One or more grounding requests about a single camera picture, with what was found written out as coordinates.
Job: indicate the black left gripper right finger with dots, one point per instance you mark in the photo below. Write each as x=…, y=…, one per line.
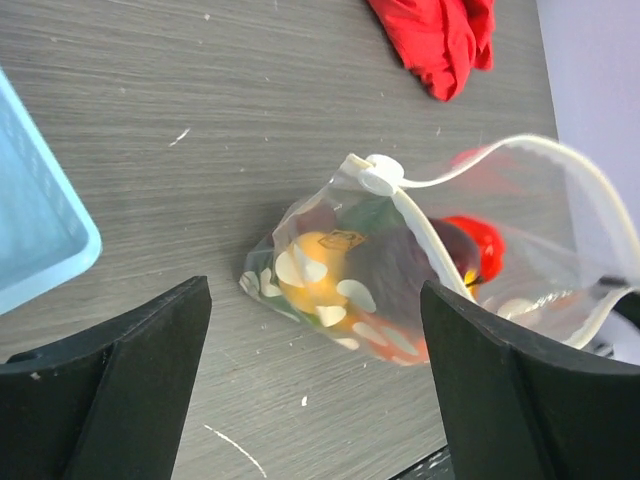
x=518, y=405

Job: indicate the green orange fruit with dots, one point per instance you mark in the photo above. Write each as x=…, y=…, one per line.
x=371, y=215

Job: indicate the light blue plastic basket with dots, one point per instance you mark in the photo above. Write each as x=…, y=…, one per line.
x=47, y=235

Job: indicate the small dark plum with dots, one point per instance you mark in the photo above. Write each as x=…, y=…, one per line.
x=320, y=218

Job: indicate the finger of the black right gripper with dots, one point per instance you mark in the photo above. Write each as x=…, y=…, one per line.
x=628, y=305

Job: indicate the yellow lemon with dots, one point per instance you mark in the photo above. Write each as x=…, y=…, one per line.
x=309, y=270

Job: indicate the red cloth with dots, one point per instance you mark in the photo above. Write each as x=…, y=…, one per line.
x=441, y=42

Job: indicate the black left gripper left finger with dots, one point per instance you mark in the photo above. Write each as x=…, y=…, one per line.
x=109, y=402

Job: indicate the dark red apple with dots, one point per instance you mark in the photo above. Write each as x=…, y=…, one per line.
x=393, y=267

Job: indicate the clear dotted zip bag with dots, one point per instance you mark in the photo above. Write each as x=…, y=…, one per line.
x=563, y=222

